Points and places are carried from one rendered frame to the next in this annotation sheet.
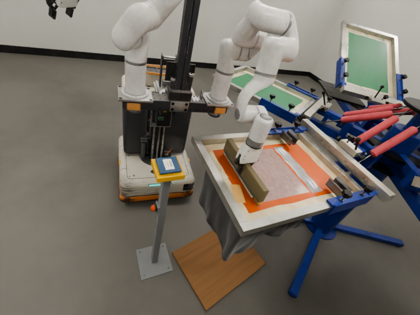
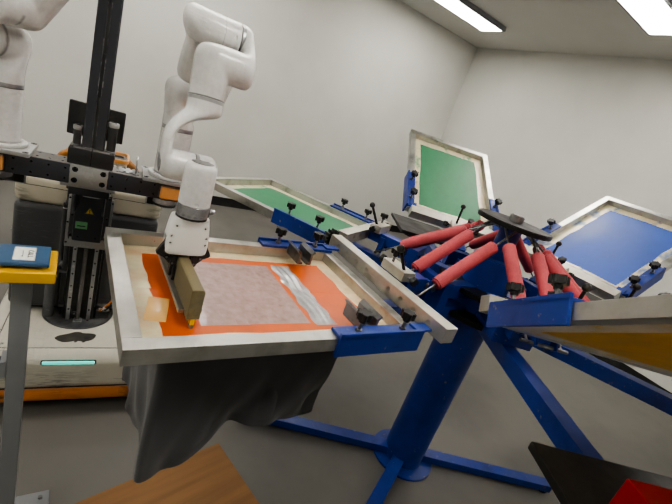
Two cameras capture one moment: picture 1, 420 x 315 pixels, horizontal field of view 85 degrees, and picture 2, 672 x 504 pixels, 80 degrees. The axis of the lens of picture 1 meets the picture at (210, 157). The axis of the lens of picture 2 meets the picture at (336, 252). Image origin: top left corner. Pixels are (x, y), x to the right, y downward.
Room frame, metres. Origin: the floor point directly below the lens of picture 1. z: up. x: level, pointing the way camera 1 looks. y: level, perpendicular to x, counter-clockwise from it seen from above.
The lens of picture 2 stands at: (-0.10, -0.47, 1.50)
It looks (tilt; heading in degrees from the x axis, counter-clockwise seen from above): 18 degrees down; 356
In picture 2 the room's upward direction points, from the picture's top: 19 degrees clockwise
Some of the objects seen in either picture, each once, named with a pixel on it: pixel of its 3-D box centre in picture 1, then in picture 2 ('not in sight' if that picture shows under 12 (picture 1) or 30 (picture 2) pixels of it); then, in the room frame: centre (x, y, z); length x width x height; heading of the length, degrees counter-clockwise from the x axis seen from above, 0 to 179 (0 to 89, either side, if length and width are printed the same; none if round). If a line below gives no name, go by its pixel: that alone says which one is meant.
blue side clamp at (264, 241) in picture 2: (282, 133); (295, 251); (1.34, -0.41, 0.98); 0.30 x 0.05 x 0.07; 124
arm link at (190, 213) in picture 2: (256, 140); (195, 209); (0.84, -0.17, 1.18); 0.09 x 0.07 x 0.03; 124
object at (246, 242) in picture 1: (274, 227); (248, 400); (0.77, -0.43, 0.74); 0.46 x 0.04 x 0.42; 124
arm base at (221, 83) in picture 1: (219, 84); (172, 152); (1.22, 0.06, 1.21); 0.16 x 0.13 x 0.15; 28
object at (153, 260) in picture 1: (159, 224); (12, 413); (0.76, 0.17, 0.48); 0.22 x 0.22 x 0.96; 34
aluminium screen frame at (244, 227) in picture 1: (279, 167); (262, 286); (0.97, -0.36, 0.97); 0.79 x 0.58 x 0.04; 124
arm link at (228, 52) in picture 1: (230, 55); (185, 105); (1.21, 0.05, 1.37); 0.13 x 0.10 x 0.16; 121
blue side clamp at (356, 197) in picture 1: (348, 200); (377, 337); (0.87, -0.72, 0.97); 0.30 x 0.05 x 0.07; 124
